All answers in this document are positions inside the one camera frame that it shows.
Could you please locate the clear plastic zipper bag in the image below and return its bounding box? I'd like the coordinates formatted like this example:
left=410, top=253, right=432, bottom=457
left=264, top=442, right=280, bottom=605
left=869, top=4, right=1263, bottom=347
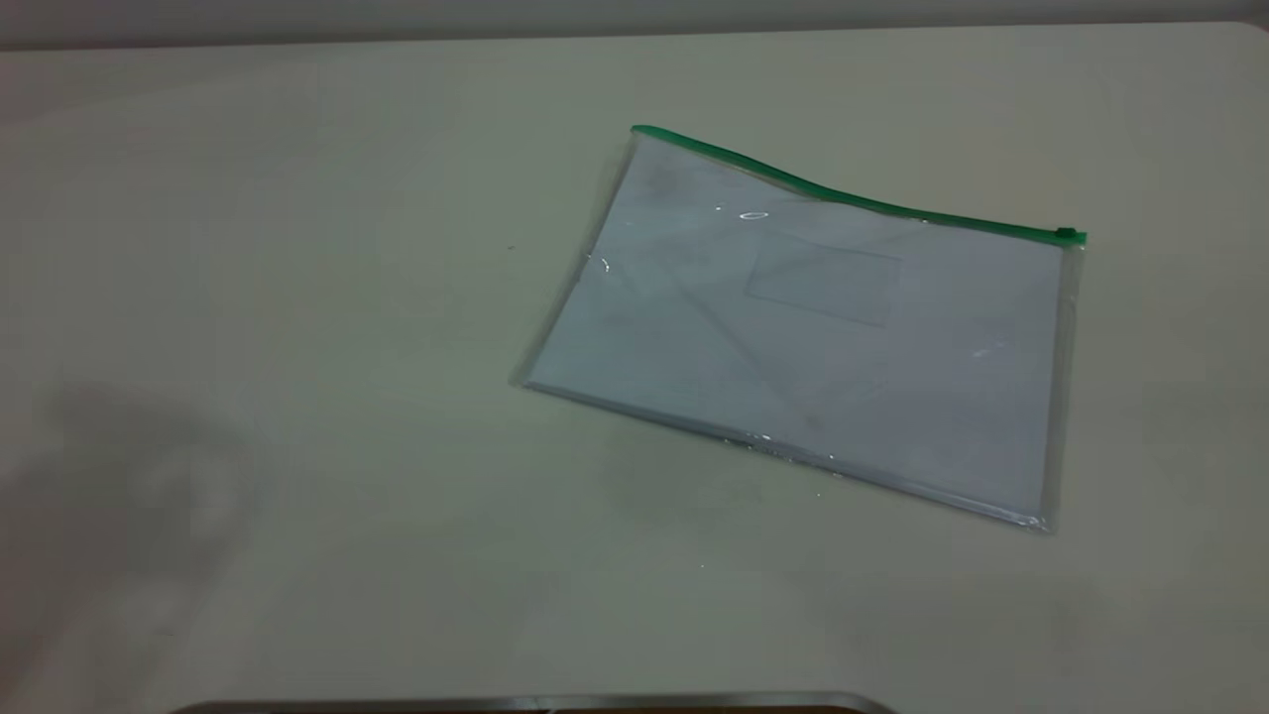
left=510, top=124, right=1090, bottom=537

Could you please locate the grey metal base edge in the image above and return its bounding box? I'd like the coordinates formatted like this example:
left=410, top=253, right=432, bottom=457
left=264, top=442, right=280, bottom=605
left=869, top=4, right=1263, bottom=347
left=169, top=691, right=898, bottom=714

